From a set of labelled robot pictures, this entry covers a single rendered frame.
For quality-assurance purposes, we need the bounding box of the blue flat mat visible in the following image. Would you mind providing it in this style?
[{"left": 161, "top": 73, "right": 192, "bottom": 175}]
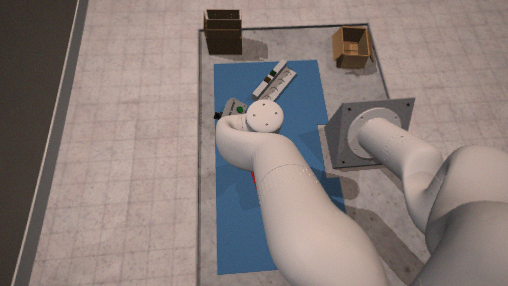
[{"left": 214, "top": 60, "right": 346, "bottom": 275}]

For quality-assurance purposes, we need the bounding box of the grey control panel with two buttons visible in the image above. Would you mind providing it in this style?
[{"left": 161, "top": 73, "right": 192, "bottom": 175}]
[{"left": 214, "top": 97, "right": 247, "bottom": 120}]

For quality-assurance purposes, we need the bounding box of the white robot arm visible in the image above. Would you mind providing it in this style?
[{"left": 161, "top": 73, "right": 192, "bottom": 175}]
[{"left": 215, "top": 99, "right": 508, "bottom": 286}]

